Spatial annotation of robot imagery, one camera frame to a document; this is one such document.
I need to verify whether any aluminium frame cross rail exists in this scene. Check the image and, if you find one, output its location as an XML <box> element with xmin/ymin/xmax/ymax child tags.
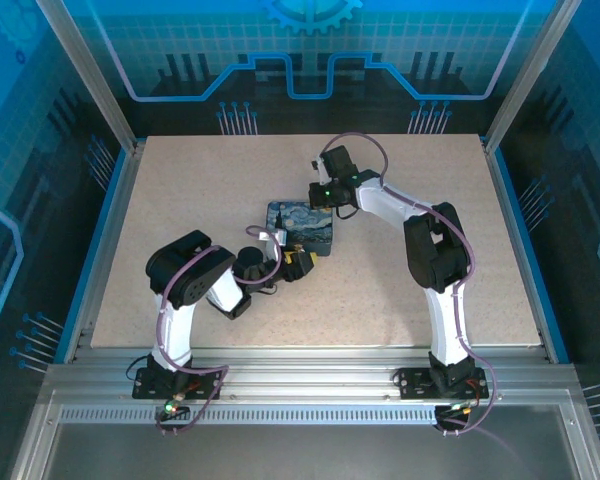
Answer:
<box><xmin>44</xmin><ymin>347</ymin><xmax>581</xmax><ymax>409</ymax></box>

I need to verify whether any starry night print tin box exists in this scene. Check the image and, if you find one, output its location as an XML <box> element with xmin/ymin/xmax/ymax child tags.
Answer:
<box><xmin>263</xmin><ymin>198</ymin><xmax>337</xmax><ymax>257</ymax></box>

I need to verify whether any aluminium frame post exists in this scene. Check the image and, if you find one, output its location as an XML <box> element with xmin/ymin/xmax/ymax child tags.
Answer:
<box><xmin>35</xmin><ymin>0</ymin><xmax>142</xmax><ymax>154</ymax></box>
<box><xmin>482</xmin><ymin>0</ymin><xmax>581</xmax><ymax>152</ymax></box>

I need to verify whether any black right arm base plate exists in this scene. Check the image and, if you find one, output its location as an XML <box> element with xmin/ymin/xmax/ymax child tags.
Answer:
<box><xmin>397</xmin><ymin>366</ymin><xmax>487</xmax><ymax>401</ymax></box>

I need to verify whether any perforated metal strip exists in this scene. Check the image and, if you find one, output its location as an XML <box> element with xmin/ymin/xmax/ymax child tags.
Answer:
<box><xmin>59</xmin><ymin>406</ymin><xmax>449</xmax><ymax>426</ymax></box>

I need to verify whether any thin black base cable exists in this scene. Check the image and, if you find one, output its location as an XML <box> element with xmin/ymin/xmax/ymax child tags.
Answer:
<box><xmin>124</xmin><ymin>353</ymin><xmax>151</xmax><ymax>382</ymax></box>

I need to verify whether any aluminium frame side rail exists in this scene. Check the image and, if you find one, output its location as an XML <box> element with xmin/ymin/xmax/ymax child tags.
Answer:
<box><xmin>63</xmin><ymin>139</ymin><xmax>146</xmax><ymax>364</ymax></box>
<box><xmin>481</xmin><ymin>134</ymin><xmax>556</xmax><ymax>364</ymax></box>

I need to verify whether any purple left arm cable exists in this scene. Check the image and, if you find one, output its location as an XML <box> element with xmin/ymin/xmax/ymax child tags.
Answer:
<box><xmin>154</xmin><ymin>224</ymin><xmax>286</xmax><ymax>437</ymax></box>

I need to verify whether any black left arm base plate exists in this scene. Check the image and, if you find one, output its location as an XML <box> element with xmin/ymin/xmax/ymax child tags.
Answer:
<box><xmin>132</xmin><ymin>366</ymin><xmax>227</xmax><ymax>401</ymax></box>

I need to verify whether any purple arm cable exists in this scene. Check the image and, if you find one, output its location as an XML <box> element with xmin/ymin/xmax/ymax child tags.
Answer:
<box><xmin>154</xmin><ymin>224</ymin><xmax>286</xmax><ymax>437</ymax></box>
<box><xmin>322</xmin><ymin>131</ymin><xmax>497</xmax><ymax>437</ymax></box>

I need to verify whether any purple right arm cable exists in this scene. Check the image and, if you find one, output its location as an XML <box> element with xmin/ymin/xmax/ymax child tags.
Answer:
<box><xmin>322</xmin><ymin>131</ymin><xmax>497</xmax><ymax>437</ymax></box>

